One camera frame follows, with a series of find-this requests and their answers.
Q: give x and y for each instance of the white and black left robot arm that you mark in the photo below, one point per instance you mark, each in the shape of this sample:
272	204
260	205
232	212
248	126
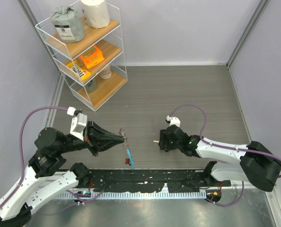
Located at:
17	208

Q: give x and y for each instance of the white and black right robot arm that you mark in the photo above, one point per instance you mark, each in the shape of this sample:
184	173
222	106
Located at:
251	163

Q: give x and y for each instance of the grey green cup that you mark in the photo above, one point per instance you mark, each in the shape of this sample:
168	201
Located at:
91	85

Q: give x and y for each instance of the white patterned cup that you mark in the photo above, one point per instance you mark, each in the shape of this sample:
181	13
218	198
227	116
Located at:
105	73

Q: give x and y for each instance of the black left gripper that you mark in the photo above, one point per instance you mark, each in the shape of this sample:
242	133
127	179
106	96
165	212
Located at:
107	139

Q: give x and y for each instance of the yellow candy bag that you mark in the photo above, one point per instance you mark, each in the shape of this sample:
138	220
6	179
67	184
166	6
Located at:
79	68

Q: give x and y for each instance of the white paper towel roll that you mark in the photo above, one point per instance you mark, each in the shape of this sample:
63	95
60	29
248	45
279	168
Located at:
96	13

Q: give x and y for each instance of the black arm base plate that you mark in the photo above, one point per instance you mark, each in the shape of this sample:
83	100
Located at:
150	180

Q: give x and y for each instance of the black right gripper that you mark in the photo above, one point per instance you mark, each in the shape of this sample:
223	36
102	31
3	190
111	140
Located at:
165	145

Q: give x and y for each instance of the white wire wooden shelf rack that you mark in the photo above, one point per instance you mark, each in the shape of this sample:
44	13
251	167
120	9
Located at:
85	41

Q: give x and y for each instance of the orange snack box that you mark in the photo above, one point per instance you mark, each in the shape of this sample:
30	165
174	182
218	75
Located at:
91	57

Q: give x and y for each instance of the metal key organizer blue handle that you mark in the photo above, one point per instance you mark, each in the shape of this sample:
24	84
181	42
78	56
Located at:
126	147

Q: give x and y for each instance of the white slotted cable duct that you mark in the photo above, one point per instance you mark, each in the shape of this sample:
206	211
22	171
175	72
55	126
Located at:
163	194

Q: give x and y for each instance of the grey wrapped paper roll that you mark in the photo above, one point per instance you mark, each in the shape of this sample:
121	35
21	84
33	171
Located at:
68	24

